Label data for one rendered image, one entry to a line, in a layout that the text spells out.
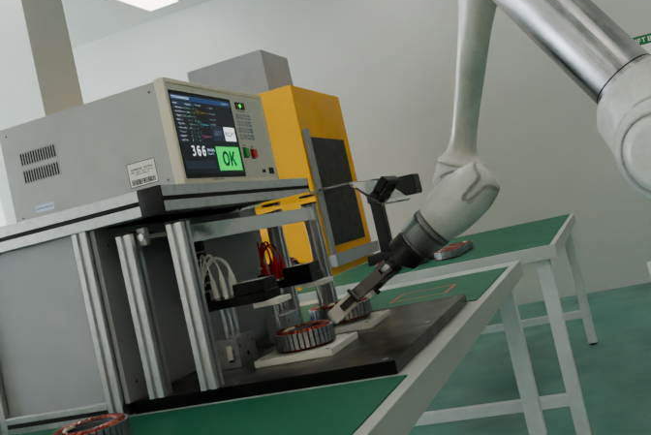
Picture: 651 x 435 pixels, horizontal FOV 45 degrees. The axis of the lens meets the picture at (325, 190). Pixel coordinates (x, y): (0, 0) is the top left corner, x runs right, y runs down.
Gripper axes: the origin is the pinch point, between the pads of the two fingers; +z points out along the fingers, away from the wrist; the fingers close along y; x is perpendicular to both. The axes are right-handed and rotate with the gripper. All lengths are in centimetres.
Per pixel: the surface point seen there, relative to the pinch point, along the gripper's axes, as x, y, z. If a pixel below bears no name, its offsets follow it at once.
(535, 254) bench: -21, 133, -19
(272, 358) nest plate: -0.2, -31.7, 5.0
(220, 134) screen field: 42.0, -14.0, -9.3
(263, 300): 9.0, -27.7, 1.1
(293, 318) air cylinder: 6.3, -0.4, 10.7
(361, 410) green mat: -16, -63, -16
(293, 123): 139, 323, 62
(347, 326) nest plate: -3.5, -7.6, -0.2
